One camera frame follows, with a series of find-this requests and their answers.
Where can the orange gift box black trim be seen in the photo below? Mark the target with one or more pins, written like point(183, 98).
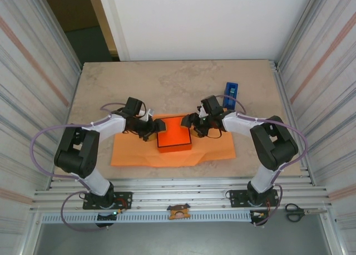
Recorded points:
point(173, 135)

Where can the orange wrapping paper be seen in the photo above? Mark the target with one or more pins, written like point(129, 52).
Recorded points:
point(130, 152)

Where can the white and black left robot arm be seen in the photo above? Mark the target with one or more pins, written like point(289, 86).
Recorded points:
point(111, 125)

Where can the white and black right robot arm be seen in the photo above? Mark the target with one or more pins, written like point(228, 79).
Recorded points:
point(236, 124)

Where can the blue tape dispenser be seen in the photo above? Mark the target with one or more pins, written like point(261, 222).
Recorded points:
point(231, 92)

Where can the small brown cartoon figure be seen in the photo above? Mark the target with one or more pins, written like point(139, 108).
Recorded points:
point(178, 211)

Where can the black controller board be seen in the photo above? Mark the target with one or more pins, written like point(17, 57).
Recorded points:
point(107, 217)
point(260, 216)

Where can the brown wooden door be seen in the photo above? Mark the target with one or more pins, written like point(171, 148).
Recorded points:
point(69, 7)

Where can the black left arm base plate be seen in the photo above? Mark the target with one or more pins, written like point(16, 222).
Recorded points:
point(125, 196)

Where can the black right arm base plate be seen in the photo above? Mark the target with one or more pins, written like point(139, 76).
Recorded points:
point(236, 199)

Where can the beige door frame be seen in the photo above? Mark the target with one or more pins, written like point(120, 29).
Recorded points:
point(105, 29)

